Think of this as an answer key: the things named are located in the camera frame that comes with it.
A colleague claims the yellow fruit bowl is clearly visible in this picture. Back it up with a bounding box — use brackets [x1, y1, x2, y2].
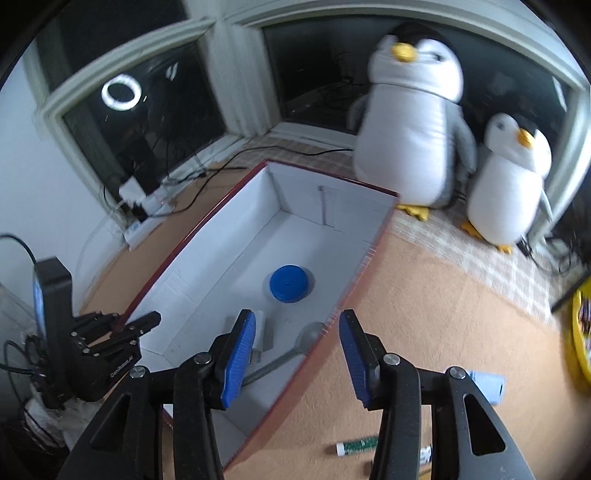
[565, 280, 590, 395]

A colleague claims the black cable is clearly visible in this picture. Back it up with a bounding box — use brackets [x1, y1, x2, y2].
[156, 145, 355, 218]

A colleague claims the blue phone stand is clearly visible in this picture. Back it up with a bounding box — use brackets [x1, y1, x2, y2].
[468, 370, 506, 406]

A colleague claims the grey spoon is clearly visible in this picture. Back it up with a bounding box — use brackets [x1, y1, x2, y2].
[242, 322, 325, 387]

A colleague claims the white power adapter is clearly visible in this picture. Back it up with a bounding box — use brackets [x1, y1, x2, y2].
[118, 177, 146, 206]

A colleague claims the large plush penguin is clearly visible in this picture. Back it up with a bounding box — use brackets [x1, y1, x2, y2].
[348, 22, 478, 221]

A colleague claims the white power strip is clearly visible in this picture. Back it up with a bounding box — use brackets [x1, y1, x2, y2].
[123, 202, 173, 251]

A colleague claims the white usb charger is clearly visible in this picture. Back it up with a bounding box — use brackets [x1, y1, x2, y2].
[250, 310, 274, 364]

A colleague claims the small plush penguin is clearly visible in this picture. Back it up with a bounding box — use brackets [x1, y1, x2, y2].
[461, 113, 553, 254]

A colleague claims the green white lip balm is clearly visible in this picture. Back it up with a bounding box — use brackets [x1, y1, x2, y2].
[335, 436, 379, 457]

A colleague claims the red cardboard box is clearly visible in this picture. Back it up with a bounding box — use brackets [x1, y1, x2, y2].
[117, 159, 400, 471]

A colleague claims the patterned white lighter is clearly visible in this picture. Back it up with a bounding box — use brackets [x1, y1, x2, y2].
[420, 445, 433, 467]

